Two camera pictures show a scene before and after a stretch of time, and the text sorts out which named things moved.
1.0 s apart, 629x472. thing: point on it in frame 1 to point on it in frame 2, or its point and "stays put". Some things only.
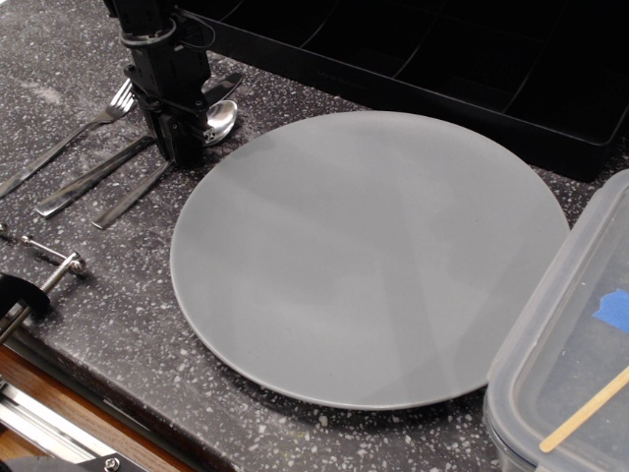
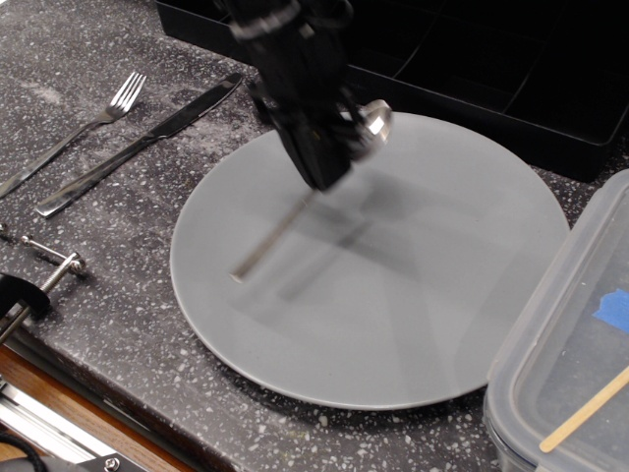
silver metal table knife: [214, 92] stays put
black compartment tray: [554, 70] stays put
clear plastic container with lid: [556, 395] stays put
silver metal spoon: [221, 118] to [377, 119]
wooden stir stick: [546, 443] stays put
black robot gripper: [171, 80] to [302, 75]
